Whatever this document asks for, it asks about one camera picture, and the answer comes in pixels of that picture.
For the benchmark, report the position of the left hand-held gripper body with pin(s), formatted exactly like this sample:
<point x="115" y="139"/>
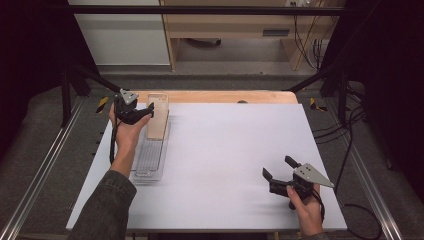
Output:
<point x="125" y="108"/>

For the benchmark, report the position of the person's left hand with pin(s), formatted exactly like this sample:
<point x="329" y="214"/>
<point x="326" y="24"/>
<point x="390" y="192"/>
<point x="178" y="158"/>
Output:
<point x="128" y="135"/>

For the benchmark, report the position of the black horizontal metal bar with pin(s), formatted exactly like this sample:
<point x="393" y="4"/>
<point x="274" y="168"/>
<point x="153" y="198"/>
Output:
<point x="206" y="10"/>

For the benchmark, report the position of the aluminium rail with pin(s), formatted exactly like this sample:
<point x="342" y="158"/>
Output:
<point x="36" y="170"/>
<point x="370" y="186"/>

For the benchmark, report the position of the person's right hand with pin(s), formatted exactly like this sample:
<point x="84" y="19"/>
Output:
<point x="306" y="213"/>

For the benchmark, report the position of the black metal stand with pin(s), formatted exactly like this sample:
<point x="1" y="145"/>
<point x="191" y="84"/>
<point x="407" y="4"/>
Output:
<point x="342" y="96"/>
<point x="66" y="96"/>

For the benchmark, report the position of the clear plastic tray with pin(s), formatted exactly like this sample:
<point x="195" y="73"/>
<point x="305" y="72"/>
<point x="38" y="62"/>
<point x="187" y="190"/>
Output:
<point x="150" y="156"/>

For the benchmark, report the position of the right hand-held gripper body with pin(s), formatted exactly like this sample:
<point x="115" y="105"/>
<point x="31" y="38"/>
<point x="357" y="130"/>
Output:
<point x="305" y="180"/>

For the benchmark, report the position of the black curtain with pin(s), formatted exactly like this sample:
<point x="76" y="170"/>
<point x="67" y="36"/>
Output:
<point x="393" y="83"/>
<point x="30" y="66"/>

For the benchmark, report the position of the white cabinet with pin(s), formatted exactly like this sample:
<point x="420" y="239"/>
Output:
<point x="123" y="40"/>

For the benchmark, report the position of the wooden desk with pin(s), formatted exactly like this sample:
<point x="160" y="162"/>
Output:
<point x="230" y="25"/>

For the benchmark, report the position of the yellow black striped tape marker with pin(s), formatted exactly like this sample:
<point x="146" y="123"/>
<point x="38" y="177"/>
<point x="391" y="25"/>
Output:
<point x="102" y="104"/>
<point x="315" y="105"/>

